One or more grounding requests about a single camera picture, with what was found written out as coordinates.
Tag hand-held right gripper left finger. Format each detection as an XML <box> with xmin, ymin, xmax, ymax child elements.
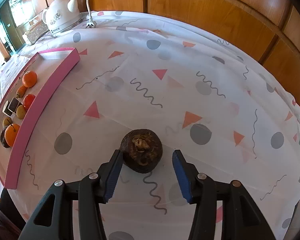
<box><xmin>19</xmin><ymin>149</ymin><xmax>123</xmax><ymax>240</ymax></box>

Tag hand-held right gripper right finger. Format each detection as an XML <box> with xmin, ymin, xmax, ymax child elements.
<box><xmin>172</xmin><ymin>149</ymin><xmax>277</xmax><ymax>240</ymax></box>

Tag scarred whole water chestnut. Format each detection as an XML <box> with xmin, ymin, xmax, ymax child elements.
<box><xmin>120</xmin><ymin>129</ymin><xmax>163</xmax><ymax>174</ymax></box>

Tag pink shallow box tray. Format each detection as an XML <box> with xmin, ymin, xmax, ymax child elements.
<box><xmin>0</xmin><ymin>47</ymin><xmax>81</xmax><ymax>189</ymax></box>

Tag orange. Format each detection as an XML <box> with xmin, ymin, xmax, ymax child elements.
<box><xmin>4</xmin><ymin>123</ymin><xmax>21</xmax><ymax>147</ymax></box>
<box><xmin>22</xmin><ymin>70</ymin><xmax>38</xmax><ymax>88</ymax></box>

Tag red cherry tomato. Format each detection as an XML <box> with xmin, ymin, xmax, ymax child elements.
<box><xmin>23</xmin><ymin>94</ymin><xmax>36</xmax><ymax>110</ymax></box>

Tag smooth whole water chestnut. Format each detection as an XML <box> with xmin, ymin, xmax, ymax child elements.
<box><xmin>0</xmin><ymin>126</ymin><xmax>10</xmax><ymax>148</ymax></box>

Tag small carrot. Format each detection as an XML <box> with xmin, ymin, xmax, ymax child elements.
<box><xmin>16</xmin><ymin>85</ymin><xmax>28</xmax><ymax>98</ymax></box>

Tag silver patterned tissue box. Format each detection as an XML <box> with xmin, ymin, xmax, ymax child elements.
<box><xmin>22</xmin><ymin>21</ymin><xmax>48</xmax><ymax>46</ymax></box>

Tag white ceramic electric kettle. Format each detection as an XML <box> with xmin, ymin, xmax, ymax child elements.
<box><xmin>42</xmin><ymin>0</ymin><xmax>82</xmax><ymax>36</ymax></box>

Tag glass door cabinet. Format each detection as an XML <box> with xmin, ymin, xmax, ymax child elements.
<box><xmin>0</xmin><ymin>0</ymin><xmax>24</xmax><ymax>62</ymax></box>

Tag white power cord with plug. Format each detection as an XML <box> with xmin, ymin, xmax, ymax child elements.
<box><xmin>86</xmin><ymin>0</ymin><xmax>97</xmax><ymax>28</ymax></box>

